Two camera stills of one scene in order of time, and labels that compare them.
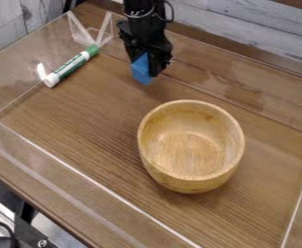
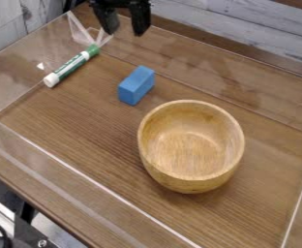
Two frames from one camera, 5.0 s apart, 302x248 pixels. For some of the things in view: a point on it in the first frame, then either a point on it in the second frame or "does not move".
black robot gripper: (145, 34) -> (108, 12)
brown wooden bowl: (192, 140) does not move
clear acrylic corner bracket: (91, 36) does not move
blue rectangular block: (141, 69) -> (137, 86)
